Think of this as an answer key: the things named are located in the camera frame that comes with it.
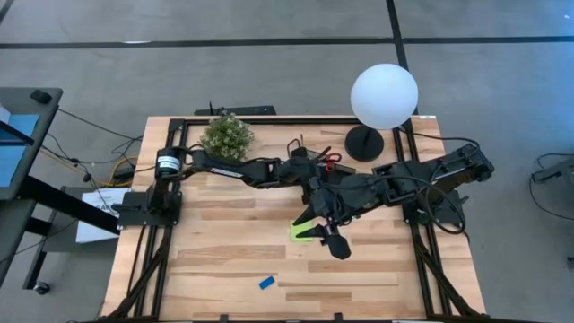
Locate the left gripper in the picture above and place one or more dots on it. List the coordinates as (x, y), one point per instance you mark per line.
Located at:
(296, 170)

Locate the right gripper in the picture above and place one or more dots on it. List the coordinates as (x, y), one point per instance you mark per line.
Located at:
(354, 197)

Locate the black mesh desk organizer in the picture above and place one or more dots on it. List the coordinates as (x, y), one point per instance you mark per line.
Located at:
(344, 168)

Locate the green sticky note pad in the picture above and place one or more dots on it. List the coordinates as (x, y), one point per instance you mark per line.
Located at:
(300, 240)

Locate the blue eraser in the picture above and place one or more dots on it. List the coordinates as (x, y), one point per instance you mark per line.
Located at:
(266, 282)

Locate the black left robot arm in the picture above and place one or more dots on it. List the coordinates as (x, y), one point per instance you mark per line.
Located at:
(233, 169)

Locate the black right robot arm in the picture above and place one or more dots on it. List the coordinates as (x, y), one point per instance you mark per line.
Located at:
(448, 166)

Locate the white globe table lamp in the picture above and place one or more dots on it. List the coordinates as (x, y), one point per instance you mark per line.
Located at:
(383, 96)

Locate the artificial plant in black pot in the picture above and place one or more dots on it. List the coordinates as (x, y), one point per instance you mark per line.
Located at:
(226, 137)

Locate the white paper sheet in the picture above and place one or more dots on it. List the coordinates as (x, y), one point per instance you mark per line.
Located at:
(89, 233)

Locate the grey side desk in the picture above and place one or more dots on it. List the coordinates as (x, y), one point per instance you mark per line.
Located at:
(47, 130)

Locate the black computer mouse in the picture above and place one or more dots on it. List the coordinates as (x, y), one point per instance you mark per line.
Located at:
(40, 96)

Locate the black caster wheel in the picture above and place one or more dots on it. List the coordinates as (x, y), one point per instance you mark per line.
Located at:
(41, 288)

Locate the blue screen monitor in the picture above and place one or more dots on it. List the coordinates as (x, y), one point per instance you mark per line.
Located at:
(13, 157)

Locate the black aluminium table frame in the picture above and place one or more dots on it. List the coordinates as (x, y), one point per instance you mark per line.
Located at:
(287, 121)

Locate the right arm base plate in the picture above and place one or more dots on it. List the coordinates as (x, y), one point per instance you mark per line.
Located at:
(410, 212)

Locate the black edge bracket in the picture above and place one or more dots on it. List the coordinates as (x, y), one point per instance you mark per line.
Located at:
(223, 317)
(338, 317)

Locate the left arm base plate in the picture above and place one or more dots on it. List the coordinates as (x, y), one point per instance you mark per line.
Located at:
(134, 217)

